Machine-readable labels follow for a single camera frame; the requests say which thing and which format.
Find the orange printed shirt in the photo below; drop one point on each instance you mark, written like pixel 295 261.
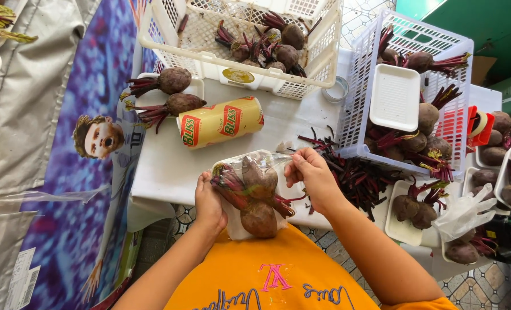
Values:
pixel 264 275

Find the person's right hand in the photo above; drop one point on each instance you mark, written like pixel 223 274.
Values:
pixel 317 178

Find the person's right fingers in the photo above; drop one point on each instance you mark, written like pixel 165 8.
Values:
pixel 296 168

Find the pile of cut red stems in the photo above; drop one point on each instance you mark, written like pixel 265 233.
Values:
pixel 358 181

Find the lavender plastic lattice basket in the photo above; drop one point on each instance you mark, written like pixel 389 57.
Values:
pixel 358 90

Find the heap of beetroots with stems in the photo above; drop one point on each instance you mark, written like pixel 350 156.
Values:
pixel 427 118
pixel 281 51

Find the yellow cling film roll box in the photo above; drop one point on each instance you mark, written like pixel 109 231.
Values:
pixel 221 122

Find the cream plastic lattice basket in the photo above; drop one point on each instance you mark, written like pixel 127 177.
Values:
pixel 203 38

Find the white foam tray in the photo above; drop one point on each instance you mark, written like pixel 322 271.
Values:
pixel 234 224
pixel 195 86
pixel 395 98
pixel 404 234

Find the clear plastic glove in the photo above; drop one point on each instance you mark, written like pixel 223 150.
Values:
pixel 464 213

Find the grey tarpaulin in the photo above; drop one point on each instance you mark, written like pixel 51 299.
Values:
pixel 18 99

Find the clear tape roll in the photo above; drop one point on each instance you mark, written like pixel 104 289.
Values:
pixel 336 89

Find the clear cling film sheet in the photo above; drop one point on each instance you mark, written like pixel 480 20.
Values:
pixel 272 161

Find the red tape dispenser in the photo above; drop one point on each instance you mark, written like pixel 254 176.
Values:
pixel 479 129

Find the person's left fingers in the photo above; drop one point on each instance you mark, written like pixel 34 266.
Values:
pixel 204 180

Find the blue printed poster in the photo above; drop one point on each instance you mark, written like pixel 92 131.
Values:
pixel 79 155

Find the clear plastic film strip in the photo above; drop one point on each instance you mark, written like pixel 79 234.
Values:
pixel 44 197

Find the person's left hand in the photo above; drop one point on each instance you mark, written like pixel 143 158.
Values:
pixel 210 204

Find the group of foam trays with beetroots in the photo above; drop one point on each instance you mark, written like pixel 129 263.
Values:
pixel 503 181

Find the beetroot with red stems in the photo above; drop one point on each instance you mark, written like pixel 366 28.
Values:
pixel 259 220
pixel 229 186
pixel 405 207
pixel 174 80
pixel 184 103
pixel 424 216
pixel 259 177

